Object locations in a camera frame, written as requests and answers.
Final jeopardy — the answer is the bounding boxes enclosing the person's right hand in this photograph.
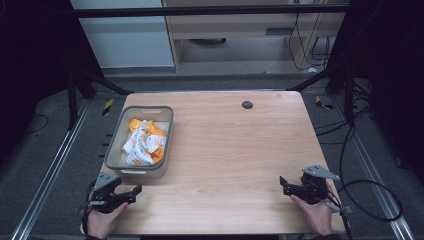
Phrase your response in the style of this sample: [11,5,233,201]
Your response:
[290,194,335,237]

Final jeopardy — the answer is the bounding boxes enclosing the black floor cables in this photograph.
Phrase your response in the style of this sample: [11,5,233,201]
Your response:
[314,105,379,146]

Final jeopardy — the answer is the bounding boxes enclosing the white and orange bags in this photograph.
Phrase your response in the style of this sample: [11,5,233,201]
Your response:
[121,118,168,167]

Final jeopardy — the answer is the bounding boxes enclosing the grey plastic storage bin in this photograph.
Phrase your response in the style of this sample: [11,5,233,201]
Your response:
[103,105,175,180]

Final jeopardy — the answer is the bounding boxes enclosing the white cabinet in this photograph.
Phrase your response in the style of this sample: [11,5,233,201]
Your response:
[69,0,176,70]

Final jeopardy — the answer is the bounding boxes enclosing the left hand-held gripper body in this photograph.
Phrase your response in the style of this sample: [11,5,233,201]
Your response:
[88,171,135,215]

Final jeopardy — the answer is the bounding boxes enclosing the aluminium floor rail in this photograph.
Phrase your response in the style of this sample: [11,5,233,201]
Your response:
[9,99,92,240]
[331,94,418,240]

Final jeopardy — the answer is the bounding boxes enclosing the black curtain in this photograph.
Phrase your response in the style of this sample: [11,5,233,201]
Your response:
[0,0,105,164]
[325,0,424,183]

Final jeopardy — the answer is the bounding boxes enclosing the grey cable plug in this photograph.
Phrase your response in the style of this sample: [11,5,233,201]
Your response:
[324,200,355,215]

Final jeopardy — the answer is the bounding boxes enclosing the person's left hand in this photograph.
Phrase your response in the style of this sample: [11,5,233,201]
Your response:
[86,191,130,240]

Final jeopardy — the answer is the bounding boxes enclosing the black metal stand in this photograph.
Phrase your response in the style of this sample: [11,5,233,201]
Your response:
[65,67,135,132]
[285,65,357,129]

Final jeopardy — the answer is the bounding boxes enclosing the black horizontal bar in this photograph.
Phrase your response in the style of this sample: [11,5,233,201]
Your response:
[73,4,352,19]

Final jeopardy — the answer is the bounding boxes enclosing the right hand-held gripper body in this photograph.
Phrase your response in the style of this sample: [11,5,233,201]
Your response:
[292,164,341,205]

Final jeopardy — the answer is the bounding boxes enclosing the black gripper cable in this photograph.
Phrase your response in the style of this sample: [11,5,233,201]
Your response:
[324,124,404,240]
[81,179,98,236]

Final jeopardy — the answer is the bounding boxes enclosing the black floor cable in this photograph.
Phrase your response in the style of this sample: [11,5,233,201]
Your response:
[23,113,50,136]

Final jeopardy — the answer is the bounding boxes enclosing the black hanging desk cables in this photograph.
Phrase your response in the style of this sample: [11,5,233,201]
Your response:
[287,0,332,72]

